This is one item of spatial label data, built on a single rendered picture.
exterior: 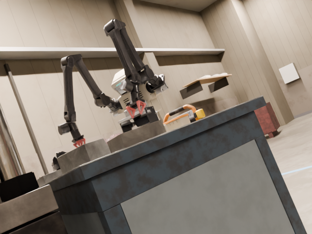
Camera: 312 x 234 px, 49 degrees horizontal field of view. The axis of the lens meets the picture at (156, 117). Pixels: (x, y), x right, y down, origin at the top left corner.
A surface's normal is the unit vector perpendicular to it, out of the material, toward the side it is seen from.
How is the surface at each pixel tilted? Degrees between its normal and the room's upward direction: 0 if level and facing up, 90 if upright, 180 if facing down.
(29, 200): 90
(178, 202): 90
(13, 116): 90
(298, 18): 90
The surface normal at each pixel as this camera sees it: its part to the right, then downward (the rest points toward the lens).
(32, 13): 0.73, -0.35
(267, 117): -0.43, 0.10
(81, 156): -0.63, 0.19
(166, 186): 0.46, -0.26
